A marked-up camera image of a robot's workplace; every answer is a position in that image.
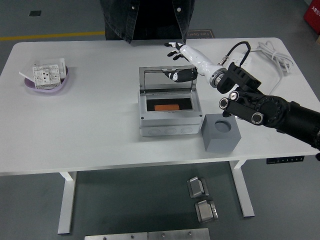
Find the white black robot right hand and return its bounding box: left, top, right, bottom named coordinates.
left=162, top=41, right=222, bottom=83

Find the orange cylinder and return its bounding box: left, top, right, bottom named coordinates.
left=154, top=104, right=180, bottom=111

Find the grey cube with round hole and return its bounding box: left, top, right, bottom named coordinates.
left=200, top=113, right=242, bottom=153

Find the red box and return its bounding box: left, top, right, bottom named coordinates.
left=303, top=0, right=320, bottom=32

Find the black floor sign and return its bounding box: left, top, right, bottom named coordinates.
left=186, top=28, right=215, bottom=40

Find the white power strip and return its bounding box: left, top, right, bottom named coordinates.
left=228, top=51, right=252, bottom=66

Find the person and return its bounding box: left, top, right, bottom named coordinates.
left=99, top=0, right=196, bottom=45

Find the metal block on floor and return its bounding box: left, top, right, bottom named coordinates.
left=186, top=176, right=210, bottom=199
left=194, top=199, right=219, bottom=224

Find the black table control panel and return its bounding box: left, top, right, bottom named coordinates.
left=266, top=155, right=305, bottom=165

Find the white table leg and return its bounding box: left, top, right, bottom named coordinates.
left=229, top=159, right=255, bottom=218
left=57, top=171, right=78, bottom=235

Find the yellow floor tape line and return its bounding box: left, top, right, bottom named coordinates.
left=0, top=30, right=105, bottom=42

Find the purple shallow bowl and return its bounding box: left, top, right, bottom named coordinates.
left=23, top=65, right=70, bottom=94

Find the grey metal plate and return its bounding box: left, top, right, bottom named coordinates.
left=147, top=227, right=211, bottom=240
left=84, top=231, right=149, bottom=240

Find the small white flat piece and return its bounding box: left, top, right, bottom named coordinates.
left=18, top=71, right=35, bottom=82

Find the grey electrical enclosure box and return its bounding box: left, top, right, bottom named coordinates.
left=137, top=89, right=203, bottom=138

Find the white power cord with plug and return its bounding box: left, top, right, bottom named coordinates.
left=246, top=40, right=294, bottom=96

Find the plain white switch plate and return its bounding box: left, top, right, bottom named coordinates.
left=37, top=57, right=67, bottom=76

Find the white wall socket panel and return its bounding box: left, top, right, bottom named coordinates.
left=31, top=63, right=62, bottom=90

